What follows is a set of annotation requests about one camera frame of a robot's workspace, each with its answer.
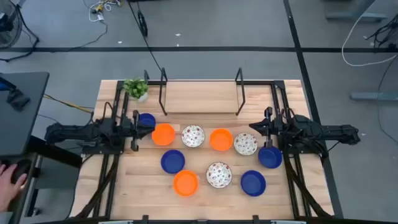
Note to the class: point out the person's hand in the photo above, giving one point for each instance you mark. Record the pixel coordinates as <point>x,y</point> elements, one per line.
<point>7,189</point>

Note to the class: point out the green plant in white pot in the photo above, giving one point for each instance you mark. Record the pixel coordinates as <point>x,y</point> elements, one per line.
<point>136,88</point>

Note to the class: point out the black metal rig frame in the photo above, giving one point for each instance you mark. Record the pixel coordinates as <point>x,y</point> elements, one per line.
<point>258,82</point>

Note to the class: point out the orange plastic mini bowl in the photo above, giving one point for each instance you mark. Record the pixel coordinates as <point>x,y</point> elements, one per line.
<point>185,183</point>
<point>163,135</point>
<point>221,140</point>

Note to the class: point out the black desk top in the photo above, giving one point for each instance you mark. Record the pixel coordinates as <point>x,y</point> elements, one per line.
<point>21,130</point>

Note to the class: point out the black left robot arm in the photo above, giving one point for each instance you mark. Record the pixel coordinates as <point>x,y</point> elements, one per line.
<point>71,132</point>

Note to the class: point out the dark grey side table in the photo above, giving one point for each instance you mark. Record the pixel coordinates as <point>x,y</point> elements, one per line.
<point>24,203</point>

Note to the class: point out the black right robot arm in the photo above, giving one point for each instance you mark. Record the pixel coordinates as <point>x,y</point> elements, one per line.
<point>335,133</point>

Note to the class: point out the grey desk foot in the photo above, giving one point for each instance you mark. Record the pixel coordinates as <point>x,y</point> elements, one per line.
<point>373,96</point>
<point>354,17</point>

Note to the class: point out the black computer mouse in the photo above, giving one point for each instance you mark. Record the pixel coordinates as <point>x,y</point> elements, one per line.
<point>22,167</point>

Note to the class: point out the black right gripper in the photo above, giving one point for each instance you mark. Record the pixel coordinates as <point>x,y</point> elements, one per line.
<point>269,140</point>

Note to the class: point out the black metal rack frame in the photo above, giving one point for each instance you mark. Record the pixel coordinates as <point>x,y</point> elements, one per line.
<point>200,97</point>

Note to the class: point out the black standing fan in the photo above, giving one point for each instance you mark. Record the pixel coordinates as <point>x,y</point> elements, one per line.
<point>9,31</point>

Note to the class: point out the blue plastic mini bowl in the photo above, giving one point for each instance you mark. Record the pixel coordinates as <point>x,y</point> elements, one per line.
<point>253,183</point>
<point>173,161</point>
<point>148,119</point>
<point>270,158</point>

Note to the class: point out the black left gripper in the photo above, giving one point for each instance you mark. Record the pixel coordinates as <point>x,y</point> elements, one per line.
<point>135,143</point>

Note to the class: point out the floral green mini bowl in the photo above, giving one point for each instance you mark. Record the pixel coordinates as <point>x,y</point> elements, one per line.
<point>245,144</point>
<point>219,175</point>
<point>193,136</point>

